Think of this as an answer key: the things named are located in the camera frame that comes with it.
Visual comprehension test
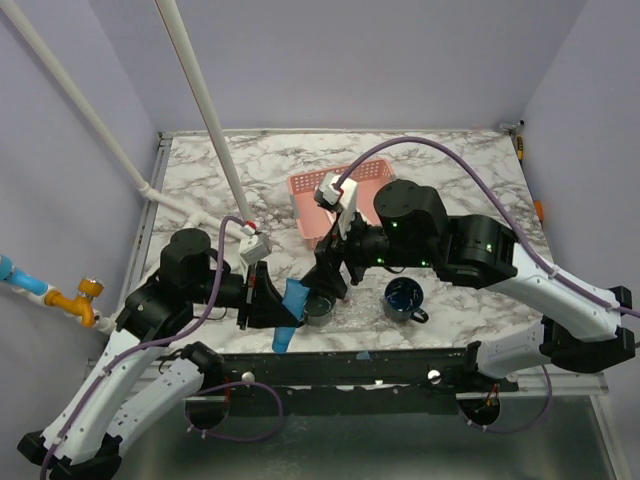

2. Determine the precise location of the orange clip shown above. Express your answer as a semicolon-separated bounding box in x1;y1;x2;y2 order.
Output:
534;200;544;222

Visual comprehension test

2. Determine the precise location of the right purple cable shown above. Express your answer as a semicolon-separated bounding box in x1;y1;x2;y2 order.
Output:
339;136;640;435

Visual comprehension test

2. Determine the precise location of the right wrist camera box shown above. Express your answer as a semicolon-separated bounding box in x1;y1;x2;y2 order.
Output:
314;172;358;240

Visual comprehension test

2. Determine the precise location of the silver corner bracket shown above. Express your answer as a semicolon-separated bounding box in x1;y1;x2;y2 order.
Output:
499;119;525;135

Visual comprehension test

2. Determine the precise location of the dark blue mug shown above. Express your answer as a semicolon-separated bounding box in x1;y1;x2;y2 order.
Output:
382;277;430;324

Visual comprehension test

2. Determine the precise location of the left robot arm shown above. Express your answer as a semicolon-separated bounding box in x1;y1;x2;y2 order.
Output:
17;228;301;479

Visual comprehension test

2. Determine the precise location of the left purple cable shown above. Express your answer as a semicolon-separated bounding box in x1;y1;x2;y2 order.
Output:
39;215;285;480

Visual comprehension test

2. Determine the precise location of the purple cable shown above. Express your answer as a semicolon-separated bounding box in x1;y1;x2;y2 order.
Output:
39;215;285;480
339;136;640;435

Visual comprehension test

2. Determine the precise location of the white pvc pipe frame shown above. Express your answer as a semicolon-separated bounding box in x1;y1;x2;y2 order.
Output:
1;1;254;240

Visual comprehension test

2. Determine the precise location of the blue hose connector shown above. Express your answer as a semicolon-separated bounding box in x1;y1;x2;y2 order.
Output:
0;255;49;296

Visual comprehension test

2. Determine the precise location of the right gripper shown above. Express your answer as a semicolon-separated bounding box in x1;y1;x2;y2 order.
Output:
298;204;435;301

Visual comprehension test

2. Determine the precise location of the pink perforated plastic basket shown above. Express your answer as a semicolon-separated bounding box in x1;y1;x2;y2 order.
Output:
287;158;396;251

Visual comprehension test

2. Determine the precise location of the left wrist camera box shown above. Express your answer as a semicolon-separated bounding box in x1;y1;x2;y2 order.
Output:
238;232;272;266

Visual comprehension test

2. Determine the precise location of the dark green mug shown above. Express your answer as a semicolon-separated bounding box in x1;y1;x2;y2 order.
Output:
303;295;335;327

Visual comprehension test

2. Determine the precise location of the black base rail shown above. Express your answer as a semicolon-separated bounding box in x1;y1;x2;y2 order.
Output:
175;342;518;419

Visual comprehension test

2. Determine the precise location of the yellow black tool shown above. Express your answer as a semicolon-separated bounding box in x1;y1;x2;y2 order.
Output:
516;135;524;162

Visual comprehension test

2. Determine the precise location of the yellow brass tap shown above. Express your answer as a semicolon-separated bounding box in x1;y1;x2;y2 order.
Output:
44;277;104;327

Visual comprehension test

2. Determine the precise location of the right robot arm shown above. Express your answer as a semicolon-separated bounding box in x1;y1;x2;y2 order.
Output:
302;174;636;392

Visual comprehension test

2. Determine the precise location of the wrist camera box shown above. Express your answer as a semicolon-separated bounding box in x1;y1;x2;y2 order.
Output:
314;172;358;240
238;232;272;266

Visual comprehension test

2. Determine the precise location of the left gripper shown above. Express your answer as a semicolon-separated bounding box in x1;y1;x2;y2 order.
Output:
189;260;301;330

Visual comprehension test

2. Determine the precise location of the blue toothpaste tube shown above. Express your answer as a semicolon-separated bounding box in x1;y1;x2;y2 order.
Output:
272;278;310;354

